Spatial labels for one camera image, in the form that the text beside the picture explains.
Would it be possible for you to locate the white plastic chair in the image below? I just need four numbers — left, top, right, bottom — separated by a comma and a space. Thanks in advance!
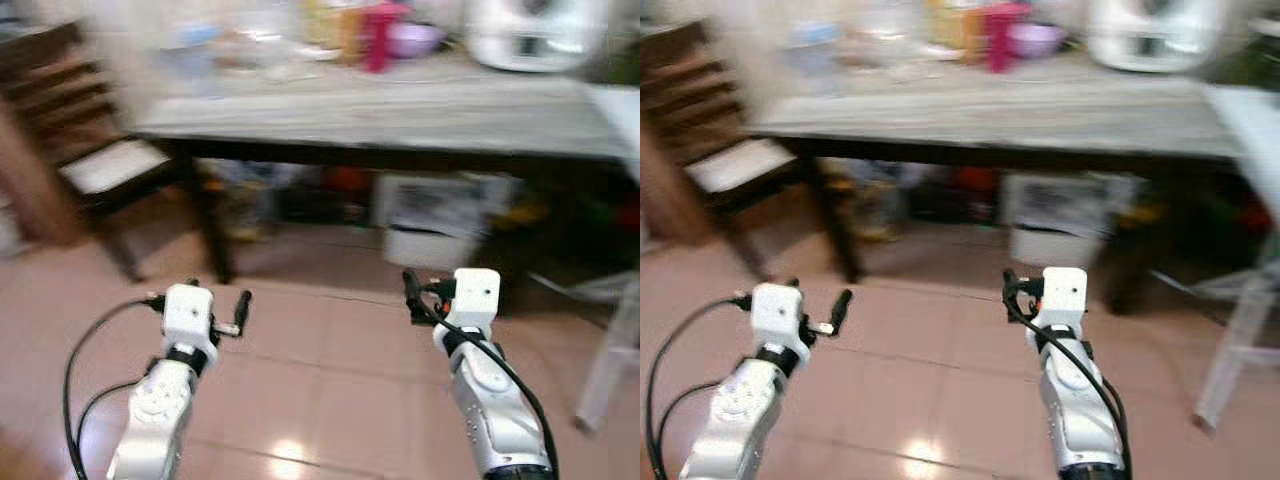
1150, 84, 1280, 433
572, 84, 641, 435

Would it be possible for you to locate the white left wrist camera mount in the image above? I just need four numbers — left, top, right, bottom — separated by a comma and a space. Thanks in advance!
750, 283, 805, 351
163, 284, 217, 351

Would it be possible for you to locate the yellow box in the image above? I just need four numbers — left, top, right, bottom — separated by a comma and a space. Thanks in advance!
300, 0, 367, 57
925, 0, 991, 57

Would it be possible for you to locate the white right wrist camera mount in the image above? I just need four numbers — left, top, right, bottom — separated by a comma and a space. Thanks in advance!
1040, 266, 1090, 333
452, 268, 502, 337

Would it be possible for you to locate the dark wooden dining table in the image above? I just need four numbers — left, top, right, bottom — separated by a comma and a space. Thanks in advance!
745, 48, 1256, 316
128, 48, 641, 301

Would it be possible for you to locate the pink plastic cup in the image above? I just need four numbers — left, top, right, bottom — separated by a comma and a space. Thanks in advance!
360, 2, 409, 75
983, 2, 1033, 75

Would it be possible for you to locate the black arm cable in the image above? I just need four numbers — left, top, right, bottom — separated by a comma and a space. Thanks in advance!
62, 295, 166, 480
410, 298, 561, 473
645, 293, 753, 480
1005, 298, 1133, 473

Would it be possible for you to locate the white printed storage box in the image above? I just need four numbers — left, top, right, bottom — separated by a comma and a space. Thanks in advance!
374, 171, 519, 271
1003, 171, 1143, 271

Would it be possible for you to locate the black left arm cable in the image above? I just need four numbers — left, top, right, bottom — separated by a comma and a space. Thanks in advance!
645, 293, 753, 480
62, 295, 166, 480

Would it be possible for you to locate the purple bowl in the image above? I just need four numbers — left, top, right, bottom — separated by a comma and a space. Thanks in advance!
1010, 22, 1068, 60
388, 22, 447, 60

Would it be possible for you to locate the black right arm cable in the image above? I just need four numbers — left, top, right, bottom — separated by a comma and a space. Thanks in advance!
1005, 298, 1133, 473
410, 298, 561, 473

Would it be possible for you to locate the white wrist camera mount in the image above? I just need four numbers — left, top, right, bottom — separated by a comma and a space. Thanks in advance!
163, 284, 217, 351
750, 283, 805, 351
452, 268, 502, 337
1040, 266, 1090, 333

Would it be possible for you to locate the dark wooden chair white cushion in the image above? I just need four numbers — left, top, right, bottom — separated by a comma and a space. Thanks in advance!
640, 18, 816, 283
0, 20, 201, 283

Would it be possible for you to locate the white kitchen appliance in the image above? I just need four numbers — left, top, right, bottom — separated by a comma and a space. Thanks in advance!
1085, 0, 1229, 74
464, 0, 613, 73

